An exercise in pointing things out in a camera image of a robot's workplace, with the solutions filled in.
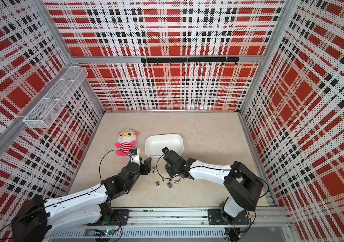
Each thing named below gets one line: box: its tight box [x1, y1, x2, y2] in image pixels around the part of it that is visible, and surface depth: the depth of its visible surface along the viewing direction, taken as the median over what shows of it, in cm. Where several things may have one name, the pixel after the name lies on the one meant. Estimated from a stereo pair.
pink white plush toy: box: [115, 129, 140, 157], surface depth 98 cm
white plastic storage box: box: [145, 133, 185, 158], surface depth 103 cm
